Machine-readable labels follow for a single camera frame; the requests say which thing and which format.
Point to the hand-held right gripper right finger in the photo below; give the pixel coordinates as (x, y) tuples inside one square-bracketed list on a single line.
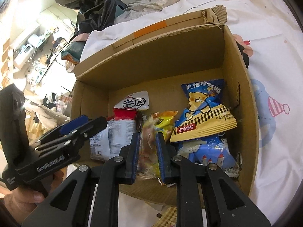
[(160, 160)]

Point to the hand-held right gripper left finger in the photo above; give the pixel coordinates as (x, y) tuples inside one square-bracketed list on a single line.
[(136, 156)]

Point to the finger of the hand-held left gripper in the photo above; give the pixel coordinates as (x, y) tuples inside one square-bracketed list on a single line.
[(94, 127), (73, 124)]

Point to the red and dark snack packet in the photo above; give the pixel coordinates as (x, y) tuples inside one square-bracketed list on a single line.
[(113, 134)]

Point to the blue castle-print snack packet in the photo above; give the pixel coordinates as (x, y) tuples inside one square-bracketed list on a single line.
[(208, 153)]

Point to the white black-print snack packet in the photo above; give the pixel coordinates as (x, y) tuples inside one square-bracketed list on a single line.
[(135, 100)]

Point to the blue yellow bear snack packet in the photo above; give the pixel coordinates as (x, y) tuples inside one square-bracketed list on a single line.
[(203, 113)]

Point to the cardboard box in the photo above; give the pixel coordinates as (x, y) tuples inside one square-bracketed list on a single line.
[(165, 59)]

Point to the person's left hand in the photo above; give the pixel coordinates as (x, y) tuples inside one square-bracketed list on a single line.
[(23, 201)]

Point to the white hanging robe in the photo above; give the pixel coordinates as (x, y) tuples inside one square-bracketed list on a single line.
[(45, 115)]

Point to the woven straw mat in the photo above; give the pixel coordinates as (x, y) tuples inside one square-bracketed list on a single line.
[(165, 217)]

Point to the clothes pile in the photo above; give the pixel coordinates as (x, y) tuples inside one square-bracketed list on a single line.
[(71, 52)]

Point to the white water heater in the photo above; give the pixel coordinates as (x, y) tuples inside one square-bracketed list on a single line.
[(26, 49)]

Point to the black plastic bag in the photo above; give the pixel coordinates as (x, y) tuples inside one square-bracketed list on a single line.
[(94, 4)]

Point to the dark cloth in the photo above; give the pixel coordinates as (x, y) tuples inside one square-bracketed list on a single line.
[(243, 54)]

